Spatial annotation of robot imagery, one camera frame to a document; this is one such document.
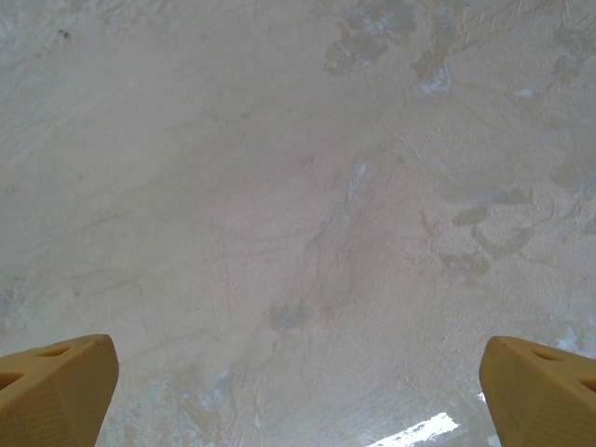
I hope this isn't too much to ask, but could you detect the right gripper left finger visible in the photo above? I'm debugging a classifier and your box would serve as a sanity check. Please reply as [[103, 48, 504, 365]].
[[0, 333, 120, 447]]

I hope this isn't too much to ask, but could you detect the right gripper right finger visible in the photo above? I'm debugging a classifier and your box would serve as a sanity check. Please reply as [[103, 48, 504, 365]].
[[480, 335, 596, 447]]

